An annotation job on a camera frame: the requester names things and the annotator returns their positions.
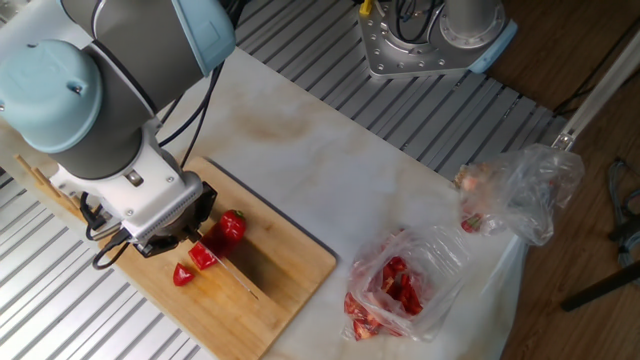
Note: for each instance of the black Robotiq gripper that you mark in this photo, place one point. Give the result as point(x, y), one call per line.
point(175, 231)

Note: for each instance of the steel cleaver knife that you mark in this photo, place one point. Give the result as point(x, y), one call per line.
point(240, 282)

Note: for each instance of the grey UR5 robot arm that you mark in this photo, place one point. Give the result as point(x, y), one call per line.
point(125, 75)

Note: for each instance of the cut red pepper slice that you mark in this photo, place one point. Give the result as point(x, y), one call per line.
point(201, 256)

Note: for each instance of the red bell pepper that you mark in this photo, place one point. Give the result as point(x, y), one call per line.
point(227, 230)

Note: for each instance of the cut red pepper tip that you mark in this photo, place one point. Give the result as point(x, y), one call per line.
point(182, 276)

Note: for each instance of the bamboo cutting board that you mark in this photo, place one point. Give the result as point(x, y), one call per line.
point(280, 270)

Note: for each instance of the marble pattern table mat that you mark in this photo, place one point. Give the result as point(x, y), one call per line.
point(325, 175)

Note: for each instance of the wooden peg rack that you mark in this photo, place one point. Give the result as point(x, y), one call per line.
point(39, 176)

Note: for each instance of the chopped red pepper pieces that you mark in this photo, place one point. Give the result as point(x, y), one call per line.
point(405, 295)

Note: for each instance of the clear plastic bag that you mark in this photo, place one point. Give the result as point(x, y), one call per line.
point(530, 200)
point(440, 260)

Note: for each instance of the silver robot mounting plate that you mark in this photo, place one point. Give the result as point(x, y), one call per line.
point(400, 57)

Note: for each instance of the yellow plastic object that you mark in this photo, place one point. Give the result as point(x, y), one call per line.
point(366, 6)

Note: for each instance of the pale pepper scraps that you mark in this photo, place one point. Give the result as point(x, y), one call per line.
point(470, 182)

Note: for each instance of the black furniture leg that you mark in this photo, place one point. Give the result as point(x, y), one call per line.
point(600, 287)

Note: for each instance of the aluminium frame bar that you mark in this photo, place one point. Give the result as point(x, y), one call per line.
point(595, 100)

